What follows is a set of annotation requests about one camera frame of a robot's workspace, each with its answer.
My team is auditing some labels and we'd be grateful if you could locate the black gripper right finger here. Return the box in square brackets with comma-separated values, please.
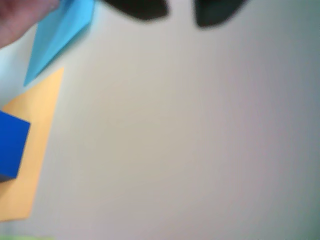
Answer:
[194, 0, 248, 28]

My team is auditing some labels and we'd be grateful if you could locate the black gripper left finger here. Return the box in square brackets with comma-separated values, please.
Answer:
[101, 0, 170, 21]

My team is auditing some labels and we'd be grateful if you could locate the light blue paper square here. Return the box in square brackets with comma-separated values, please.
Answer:
[23, 0, 96, 87]

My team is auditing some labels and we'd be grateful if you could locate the orange paper square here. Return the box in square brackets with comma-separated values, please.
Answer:
[0, 66, 65, 223]

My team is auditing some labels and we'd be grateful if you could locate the green paper square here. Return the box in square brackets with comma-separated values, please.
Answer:
[0, 234, 55, 240]

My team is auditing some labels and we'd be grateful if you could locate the person's hand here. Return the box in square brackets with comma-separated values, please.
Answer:
[0, 0, 61, 50]

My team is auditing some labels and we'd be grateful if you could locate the medium blue cube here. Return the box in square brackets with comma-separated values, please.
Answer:
[0, 111, 31, 183]

